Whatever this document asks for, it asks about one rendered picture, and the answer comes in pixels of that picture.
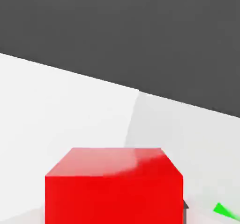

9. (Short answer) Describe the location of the small red cube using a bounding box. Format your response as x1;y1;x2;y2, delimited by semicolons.
45;147;184;224

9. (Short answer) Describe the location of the small green cube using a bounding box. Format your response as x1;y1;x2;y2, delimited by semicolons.
213;202;240;221

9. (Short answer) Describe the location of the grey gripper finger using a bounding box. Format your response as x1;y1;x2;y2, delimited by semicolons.
182;199;207;224

